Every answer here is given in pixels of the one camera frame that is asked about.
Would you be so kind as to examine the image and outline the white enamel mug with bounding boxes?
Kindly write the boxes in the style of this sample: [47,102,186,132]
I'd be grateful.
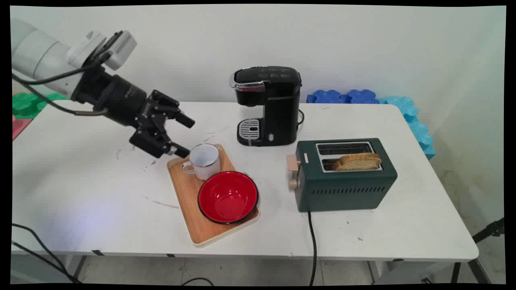
[182,143,221,180]

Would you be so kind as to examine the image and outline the toasted bread slice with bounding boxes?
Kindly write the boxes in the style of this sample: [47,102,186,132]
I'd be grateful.
[333,152,382,172]

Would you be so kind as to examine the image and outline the black cable loop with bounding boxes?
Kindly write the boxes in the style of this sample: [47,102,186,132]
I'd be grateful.
[181,277,215,286]

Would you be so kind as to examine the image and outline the dark green toaster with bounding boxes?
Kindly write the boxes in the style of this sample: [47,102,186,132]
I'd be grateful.
[294,138,398,213]

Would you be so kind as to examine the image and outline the black toaster power cord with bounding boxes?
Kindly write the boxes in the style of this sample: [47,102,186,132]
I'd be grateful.
[308,211,318,286]

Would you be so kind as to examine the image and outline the black metal table leg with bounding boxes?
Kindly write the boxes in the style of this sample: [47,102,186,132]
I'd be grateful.
[451,259,491,285]
[72,255,88,280]

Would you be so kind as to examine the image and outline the green foam mat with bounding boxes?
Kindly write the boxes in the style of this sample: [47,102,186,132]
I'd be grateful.
[12,92,68,120]

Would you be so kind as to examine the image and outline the wooden serving tray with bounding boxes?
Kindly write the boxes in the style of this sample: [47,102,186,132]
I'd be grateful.
[166,144,261,248]

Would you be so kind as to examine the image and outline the black tripod leg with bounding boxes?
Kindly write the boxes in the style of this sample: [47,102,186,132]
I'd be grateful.
[472,217,506,244]

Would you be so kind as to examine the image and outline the red enamel bowl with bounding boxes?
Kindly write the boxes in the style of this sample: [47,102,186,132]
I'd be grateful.
[197,171,259,225]

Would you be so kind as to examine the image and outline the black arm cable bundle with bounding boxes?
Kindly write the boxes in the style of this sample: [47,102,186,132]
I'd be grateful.
[12,52,111,117]

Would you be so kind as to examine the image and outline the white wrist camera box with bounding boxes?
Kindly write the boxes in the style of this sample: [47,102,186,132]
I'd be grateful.
[68,30,138,71]

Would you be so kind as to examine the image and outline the blue foam mat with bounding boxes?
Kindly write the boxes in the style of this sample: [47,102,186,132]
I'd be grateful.
[306,89,380,105]

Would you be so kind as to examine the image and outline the cyan foam mat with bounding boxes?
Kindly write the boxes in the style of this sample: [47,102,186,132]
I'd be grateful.
[378,96,437,160]

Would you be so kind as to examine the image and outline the pink foam mat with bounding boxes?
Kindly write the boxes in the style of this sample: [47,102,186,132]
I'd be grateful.
[12,114,33,141]

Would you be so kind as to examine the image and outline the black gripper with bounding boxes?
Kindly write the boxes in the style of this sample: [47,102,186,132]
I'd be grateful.
[72,66,196,159]

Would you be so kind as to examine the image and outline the black coffee maker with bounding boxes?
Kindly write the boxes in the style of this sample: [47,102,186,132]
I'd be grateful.
[229,66,303,147]

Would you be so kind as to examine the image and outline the black floor cable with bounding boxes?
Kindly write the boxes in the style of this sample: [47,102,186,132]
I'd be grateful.
[12,223,83,284]

